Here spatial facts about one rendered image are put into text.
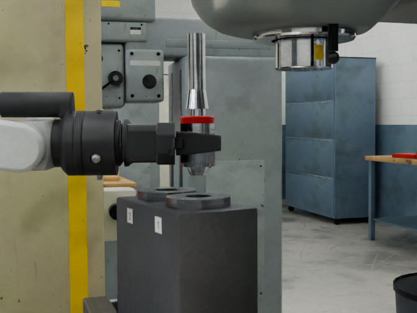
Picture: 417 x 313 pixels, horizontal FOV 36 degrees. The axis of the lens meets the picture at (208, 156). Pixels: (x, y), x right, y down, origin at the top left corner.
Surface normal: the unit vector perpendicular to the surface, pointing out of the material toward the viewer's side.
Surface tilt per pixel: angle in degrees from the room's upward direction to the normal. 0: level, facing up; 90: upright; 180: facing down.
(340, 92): 90
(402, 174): 90
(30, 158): 94
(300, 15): 139
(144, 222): 90
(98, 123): 53
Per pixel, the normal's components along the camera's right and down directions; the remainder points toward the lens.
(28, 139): 0.06, 0.13
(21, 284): 0.31, 0.05
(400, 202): -0.95, 0.02
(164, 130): 0.04, -0.67
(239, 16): -0.35, 0.88
